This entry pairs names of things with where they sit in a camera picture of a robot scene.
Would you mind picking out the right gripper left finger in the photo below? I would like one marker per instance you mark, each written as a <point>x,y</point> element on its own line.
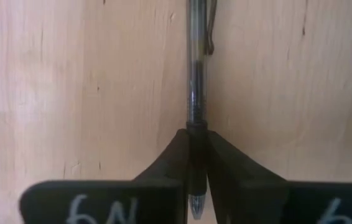
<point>117,202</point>

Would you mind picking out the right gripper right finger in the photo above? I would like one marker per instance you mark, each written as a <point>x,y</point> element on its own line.
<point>288,202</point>

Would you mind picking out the black pen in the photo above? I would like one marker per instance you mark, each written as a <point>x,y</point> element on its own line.
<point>196,77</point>

